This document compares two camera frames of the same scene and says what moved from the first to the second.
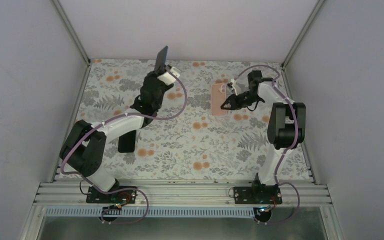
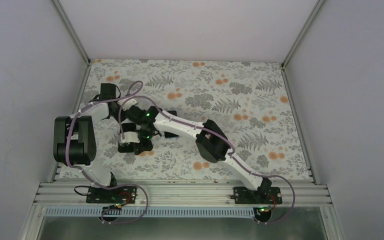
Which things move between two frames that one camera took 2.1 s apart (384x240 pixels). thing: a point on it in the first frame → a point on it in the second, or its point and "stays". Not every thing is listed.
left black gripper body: x=157 y=105 → x=118 y=118
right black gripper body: x=252 y=98 → x=148 y=145
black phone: x=126 y=143 stays
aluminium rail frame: x=185 y=193 stays
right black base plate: x=259 y=195 stays
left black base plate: x=126 y=196 stays
